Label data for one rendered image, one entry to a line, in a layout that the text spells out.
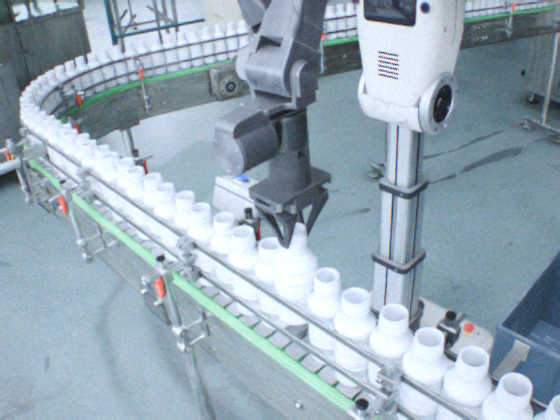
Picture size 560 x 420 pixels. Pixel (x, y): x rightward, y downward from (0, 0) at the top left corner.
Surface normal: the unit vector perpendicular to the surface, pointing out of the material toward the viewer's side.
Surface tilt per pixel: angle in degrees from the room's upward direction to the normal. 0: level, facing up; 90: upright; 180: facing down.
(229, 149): 90
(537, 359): 90
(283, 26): 59
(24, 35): 90
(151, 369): 0
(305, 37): 87
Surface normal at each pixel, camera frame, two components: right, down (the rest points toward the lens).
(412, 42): -0.72, 0.42
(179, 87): 0.43, 0.45
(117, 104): 0.72, 0.33
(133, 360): -0.07, -0.84
